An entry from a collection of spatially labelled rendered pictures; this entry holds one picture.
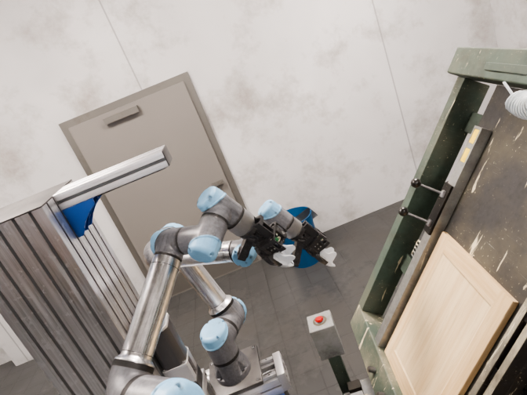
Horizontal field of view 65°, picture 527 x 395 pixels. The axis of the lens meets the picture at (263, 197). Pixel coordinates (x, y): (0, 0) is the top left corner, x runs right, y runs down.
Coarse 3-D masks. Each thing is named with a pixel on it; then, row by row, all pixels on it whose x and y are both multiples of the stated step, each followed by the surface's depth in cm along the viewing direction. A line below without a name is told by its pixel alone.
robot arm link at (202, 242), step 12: (204, 216) 106; (216, 216) 105; (192, 228) 105; (204, 228) 103; (216, 228) 103; (180, 240) 105; (192, 240) 102; (204, 240) 101; (216, 240) 102; (192, 252) 101; (204, 252) 100; (216, 252) 102
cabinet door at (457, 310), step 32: (448, 256) 144; (416, 288) 158; (448, 288) 139; (480, 288) 124; (416, 320) 153; (448, 320) 135; (480, 320) 121; (416, 352) 148; (448, 352) 131; (480, 352) 117; (416, 384) 143; (448, 384) 127
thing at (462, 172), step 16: (480, 128) 141; (480, 144) 142; (464, 176) 146; (448, 208) 150; (432, 240) 155; (416, 256) 160; (416, 272) 160; (400, 288) 166; (400, 304) 165; (384, 320) 172; (384, 336) 170
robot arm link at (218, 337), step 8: (216, 320) 166; (224, 320) 167; (208, 328) 164; (216, 328) 162; (224, 328) 161; (232, 328) 166; (200, 336) 162; (208, 336) 160; (216, 336) 159; (224, 336) 160; (232, 336) 164; (208, 344) 159; (216, 344) 158; (224, 344) 160; (232, 344) 163; (208, 352) 161; (216, 352) 159; (224, 352) 160; (232, 352) 162; (216, 360) 161; (224, 360) 161
